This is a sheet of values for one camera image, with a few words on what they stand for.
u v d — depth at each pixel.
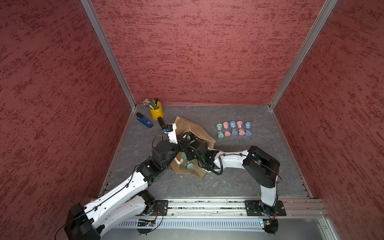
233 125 1.06
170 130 0.61
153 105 1.03
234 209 0.76
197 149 0.68
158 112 1.07
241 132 1.01
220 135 1.00
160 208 0.74
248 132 1.01
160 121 1.07
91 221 0.39
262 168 0.49
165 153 0.52
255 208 0.74
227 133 1.02
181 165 0.85
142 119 1.09
